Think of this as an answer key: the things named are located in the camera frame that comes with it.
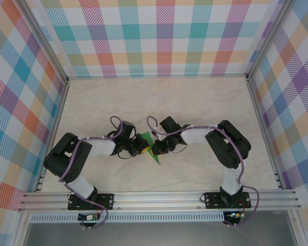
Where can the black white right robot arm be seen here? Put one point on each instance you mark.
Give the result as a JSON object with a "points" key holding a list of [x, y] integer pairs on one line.
{"points": [[228, 146]]}

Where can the aluminium frame post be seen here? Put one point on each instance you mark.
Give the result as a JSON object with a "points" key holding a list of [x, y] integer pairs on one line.
{"points": [[268, 38], [46, 38]]}

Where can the thin aluminium table edge rail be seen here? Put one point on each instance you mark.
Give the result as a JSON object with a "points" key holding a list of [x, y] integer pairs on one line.
{"points": [[156, 76]]}

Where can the wide aluminium mounting rail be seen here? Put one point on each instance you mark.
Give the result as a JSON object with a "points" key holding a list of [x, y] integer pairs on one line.
{"points": [[156, 201]]}

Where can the grey metal panel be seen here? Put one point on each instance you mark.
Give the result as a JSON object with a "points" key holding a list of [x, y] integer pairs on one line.
{"points": [[156, 235]]}

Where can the aluminium frame leg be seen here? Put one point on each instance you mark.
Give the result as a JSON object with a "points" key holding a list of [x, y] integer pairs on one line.
{"points": [[296, 230], [21, 230]]}

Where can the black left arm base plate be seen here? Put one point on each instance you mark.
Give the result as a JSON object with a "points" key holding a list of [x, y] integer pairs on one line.
{"points": [[107, 201]]}

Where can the green paper sheet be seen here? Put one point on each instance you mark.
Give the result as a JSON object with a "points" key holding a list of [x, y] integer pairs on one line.
{"points": [[149, 139]]}

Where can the aluminium table side rail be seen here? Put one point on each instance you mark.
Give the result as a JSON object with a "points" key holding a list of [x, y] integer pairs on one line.
{"points": [[260, 115], [58, 115]]}

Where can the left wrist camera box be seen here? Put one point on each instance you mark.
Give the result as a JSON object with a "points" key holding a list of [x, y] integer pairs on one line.
{"points": [[127, 129]]}

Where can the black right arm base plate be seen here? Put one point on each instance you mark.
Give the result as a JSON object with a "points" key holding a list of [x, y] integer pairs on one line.
{"points": [[211, 201]]}

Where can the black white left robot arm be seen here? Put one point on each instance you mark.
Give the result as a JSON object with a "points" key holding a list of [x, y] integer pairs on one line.
{"points": [[66, 159]]}

